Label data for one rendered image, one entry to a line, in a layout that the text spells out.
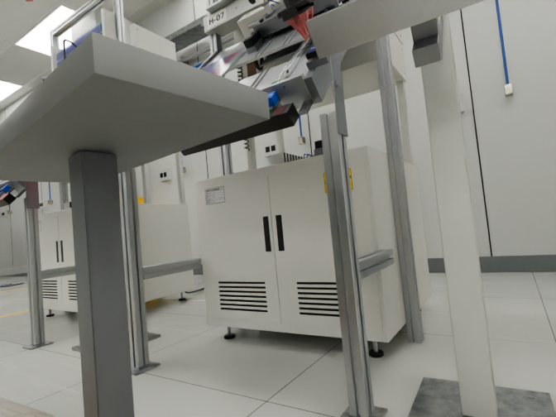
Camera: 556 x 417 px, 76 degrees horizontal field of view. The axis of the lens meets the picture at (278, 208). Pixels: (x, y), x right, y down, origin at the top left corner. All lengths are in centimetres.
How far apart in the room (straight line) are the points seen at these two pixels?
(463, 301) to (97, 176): 70
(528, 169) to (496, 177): 17
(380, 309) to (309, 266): 25
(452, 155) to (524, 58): 204
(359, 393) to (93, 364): 50
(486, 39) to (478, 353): 230
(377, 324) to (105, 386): 71
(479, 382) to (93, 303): 71
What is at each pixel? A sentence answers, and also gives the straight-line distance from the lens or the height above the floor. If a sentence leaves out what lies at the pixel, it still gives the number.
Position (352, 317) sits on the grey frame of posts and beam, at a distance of 77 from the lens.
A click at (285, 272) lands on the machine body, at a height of 26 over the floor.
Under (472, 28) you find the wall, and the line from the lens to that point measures 289.
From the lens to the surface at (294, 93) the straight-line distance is 83.
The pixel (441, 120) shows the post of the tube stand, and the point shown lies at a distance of 80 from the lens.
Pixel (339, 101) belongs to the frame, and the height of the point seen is 66.
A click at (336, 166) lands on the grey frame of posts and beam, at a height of 52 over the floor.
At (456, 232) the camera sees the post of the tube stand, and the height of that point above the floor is 37.
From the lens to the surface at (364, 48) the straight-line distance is 152.
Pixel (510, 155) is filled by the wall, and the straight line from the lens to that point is 265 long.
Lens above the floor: 41
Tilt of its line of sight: 3 degrees up
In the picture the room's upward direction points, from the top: 5 degrees counter-clockwise
